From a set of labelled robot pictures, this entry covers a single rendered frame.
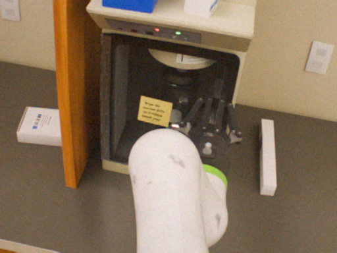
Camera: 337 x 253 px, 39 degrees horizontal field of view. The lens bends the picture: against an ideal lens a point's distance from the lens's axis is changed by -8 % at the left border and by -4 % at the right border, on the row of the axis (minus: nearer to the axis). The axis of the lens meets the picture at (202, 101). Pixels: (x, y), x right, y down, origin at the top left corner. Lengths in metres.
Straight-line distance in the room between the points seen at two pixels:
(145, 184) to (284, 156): 0.90
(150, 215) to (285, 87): 1.10
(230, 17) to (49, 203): 0.69
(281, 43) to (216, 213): 0.87
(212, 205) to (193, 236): 0.19
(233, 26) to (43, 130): 0.73
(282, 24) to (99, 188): 0.73
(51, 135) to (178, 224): 0.89
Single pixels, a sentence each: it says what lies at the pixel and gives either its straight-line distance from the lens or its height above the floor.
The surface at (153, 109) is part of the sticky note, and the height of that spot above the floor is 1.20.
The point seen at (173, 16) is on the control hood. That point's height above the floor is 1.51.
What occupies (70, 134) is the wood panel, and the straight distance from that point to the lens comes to 1.20.
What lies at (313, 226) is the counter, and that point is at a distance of 1.36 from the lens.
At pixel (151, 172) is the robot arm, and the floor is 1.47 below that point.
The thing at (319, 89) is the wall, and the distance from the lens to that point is 1.66.
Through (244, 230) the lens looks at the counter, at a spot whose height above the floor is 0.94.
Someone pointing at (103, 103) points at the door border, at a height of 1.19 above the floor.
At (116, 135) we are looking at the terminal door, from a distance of 1.27.
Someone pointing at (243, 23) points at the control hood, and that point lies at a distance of 0.94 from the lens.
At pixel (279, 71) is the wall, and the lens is 1.61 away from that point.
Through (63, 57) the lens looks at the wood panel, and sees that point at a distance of 1.06.
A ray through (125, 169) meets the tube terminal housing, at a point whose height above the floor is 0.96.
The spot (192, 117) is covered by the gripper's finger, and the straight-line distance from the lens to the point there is 0.99.
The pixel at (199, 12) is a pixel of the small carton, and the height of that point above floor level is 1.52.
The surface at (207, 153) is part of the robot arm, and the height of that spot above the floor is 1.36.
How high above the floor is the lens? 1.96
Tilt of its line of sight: 39 degrees down
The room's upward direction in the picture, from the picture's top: 9 degrees clockwise
